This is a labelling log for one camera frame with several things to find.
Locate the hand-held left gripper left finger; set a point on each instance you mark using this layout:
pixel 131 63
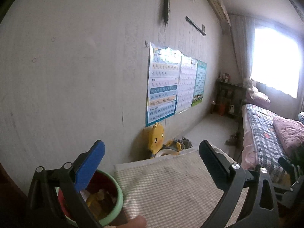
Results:
pixel 91 163

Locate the bright window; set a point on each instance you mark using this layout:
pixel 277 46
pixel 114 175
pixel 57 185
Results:
pixel 275 57

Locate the pile of pink pillows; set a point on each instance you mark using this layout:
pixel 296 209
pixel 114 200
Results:
pixel 257 96

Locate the blue plaid pillow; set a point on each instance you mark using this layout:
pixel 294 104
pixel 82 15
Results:
pixel 301 117

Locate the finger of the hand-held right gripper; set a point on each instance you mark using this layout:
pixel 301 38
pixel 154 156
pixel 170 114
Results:
pixel 285 162

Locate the green bin with red inside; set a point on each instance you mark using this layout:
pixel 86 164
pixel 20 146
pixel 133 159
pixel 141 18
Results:
pixel 116 201

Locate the small white container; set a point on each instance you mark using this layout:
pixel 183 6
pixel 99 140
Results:
pixel 231 109

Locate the orange canister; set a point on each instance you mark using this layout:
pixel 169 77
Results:
pixel 222 108

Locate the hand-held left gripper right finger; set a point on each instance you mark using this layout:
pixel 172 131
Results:
pixel 212 162

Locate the beige air conditioner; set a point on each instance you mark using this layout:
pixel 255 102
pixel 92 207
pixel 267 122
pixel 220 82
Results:
pixel 218 6

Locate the yellow snack packet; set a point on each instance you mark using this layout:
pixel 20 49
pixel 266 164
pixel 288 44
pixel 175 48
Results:
pixel 95 201

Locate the pair of shoes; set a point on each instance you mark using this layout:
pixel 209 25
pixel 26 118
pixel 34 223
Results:
pixel 232 139

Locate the blue striped wall poster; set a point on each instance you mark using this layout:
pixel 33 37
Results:
pixel 162 87

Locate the beige curtain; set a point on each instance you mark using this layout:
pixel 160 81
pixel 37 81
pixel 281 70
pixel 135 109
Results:
pixel 241 45

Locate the pink quilt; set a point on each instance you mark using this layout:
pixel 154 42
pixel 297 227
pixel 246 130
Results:
pixel 289 133

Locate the dark hanging wall object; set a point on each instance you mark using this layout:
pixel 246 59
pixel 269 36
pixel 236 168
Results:
pixel 166 2

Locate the dark metal wall rail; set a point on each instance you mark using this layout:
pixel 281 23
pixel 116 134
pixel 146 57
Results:
pixel 195 26

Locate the dark storage shelf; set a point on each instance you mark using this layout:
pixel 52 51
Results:
pixel 231 95

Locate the bed with plaid sheet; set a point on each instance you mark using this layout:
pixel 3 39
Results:
pixel 258 133

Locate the striped beige tablecloth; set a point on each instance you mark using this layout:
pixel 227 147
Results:
pixel 171 190

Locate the yellow toy vehicle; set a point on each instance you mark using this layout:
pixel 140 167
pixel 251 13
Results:
pixel 171 147

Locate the white pink wall poster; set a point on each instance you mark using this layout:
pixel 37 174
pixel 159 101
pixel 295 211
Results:
pixel 187 83

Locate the teal grid wall poster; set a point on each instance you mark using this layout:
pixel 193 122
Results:
pixel 200 80

